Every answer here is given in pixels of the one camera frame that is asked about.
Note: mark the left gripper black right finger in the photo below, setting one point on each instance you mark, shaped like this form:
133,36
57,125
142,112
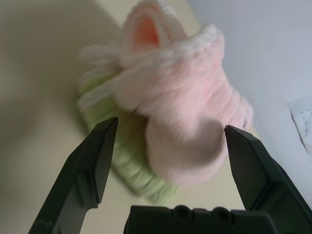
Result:
256,175

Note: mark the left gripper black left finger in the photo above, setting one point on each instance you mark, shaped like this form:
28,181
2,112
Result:
80,175

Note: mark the green folded towel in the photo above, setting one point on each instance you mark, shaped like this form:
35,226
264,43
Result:
136,165

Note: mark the pink towel with white trim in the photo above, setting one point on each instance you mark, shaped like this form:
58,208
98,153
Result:
185,102

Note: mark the white paper sheet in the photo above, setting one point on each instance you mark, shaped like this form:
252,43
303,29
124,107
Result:
303,117

